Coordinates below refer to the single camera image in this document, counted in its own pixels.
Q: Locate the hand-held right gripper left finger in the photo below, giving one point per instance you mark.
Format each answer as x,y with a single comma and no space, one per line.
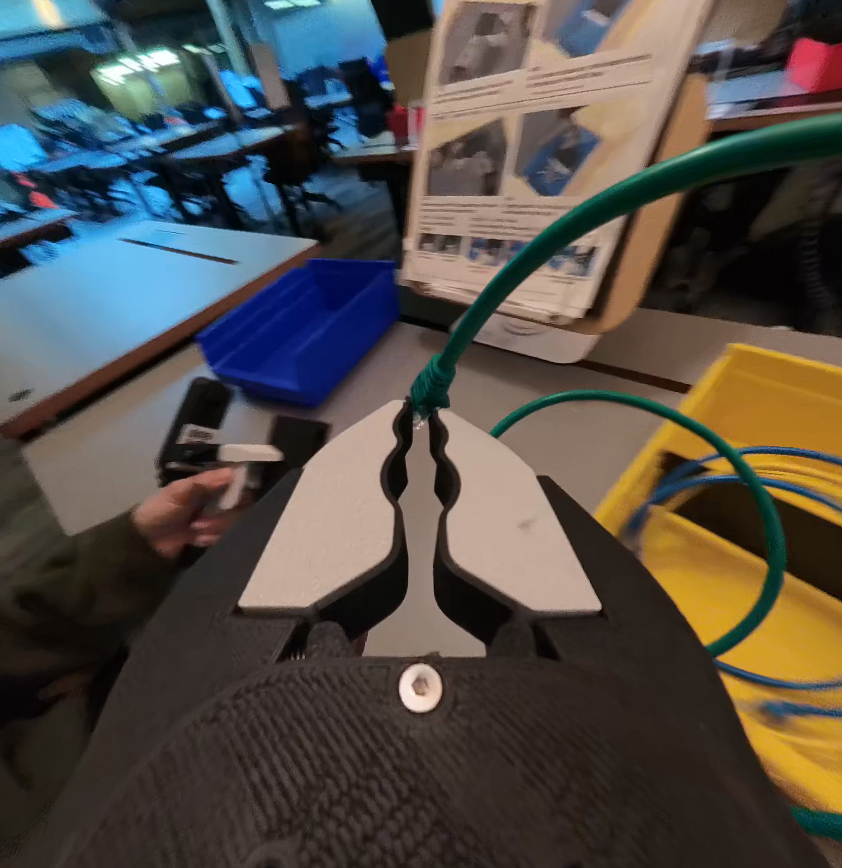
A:
326,536

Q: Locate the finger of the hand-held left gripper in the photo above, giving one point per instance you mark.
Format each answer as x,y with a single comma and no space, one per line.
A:
251,453

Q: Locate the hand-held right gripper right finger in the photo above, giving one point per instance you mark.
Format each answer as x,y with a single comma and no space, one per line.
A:
516,536

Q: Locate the yellow divided plastic bin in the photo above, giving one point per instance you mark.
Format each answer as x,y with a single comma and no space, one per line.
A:
787,583

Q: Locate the person's left forearm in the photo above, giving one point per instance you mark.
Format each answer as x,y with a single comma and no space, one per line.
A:
55,597

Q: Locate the person's left hand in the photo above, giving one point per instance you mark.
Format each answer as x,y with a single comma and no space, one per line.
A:
177,515

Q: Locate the blue plastic bin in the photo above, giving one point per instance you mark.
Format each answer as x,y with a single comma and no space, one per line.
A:
292,339

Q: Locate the grey work table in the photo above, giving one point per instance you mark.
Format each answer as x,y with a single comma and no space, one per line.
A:
122,305

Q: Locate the white clipboard stand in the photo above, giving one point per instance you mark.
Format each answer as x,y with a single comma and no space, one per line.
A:
529,346

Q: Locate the brown clipboard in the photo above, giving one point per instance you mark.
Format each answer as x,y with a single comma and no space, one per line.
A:
665,224

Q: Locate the printed instruction sheet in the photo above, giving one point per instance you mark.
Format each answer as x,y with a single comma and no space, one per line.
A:
516,135

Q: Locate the red plastic bin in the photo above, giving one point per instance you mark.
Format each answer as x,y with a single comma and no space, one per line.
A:
821,68

